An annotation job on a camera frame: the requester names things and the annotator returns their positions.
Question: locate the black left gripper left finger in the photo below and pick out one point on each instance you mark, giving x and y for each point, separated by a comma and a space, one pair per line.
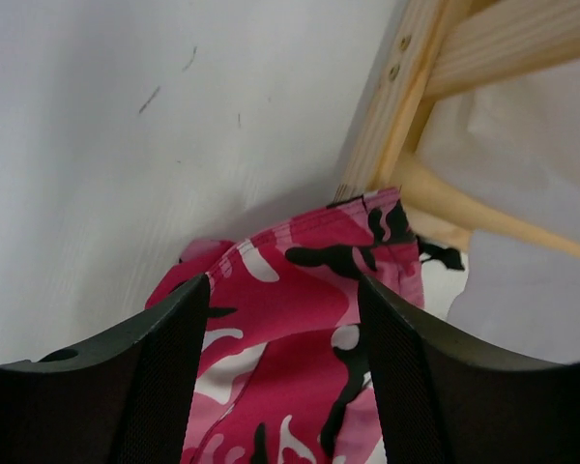
121, 396

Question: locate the pink camouflage trousers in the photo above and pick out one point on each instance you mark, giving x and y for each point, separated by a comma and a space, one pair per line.
283, 375

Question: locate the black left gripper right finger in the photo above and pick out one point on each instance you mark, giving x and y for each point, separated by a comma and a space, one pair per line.
445, 396

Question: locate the white printed t-shirt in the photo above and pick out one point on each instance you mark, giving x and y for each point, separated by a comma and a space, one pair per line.
515, 147

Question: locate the wooden clothes rack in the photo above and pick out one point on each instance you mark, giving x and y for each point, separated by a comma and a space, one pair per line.
437, 49

